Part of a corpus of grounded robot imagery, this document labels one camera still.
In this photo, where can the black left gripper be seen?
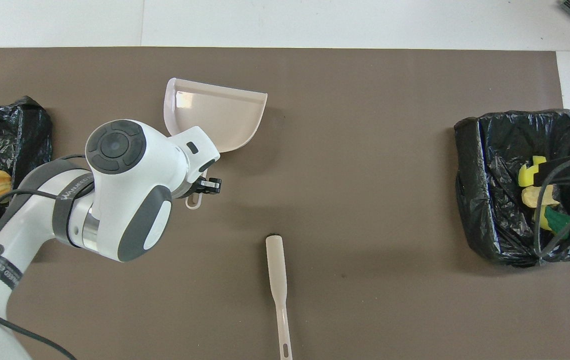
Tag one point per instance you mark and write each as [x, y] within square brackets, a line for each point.
[210, 186]

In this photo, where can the yellow sponge piece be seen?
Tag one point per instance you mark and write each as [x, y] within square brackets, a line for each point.
[526, 175]

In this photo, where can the green and yellow sponge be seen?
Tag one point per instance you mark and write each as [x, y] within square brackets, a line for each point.
[557, 220]

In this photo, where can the beige plastic dustpan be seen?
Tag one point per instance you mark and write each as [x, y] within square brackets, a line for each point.
[215, 120]

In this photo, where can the beige hand brush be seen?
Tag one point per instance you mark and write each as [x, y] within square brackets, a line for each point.
[276, 265]

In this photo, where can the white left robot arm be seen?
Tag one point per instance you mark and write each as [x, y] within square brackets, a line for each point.
[130, 200]

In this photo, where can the black bag lined bin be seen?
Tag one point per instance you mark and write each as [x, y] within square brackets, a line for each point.
[495, 200]
[30, 130]

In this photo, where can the brown table mat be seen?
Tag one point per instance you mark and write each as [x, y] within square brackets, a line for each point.
[365, 125]

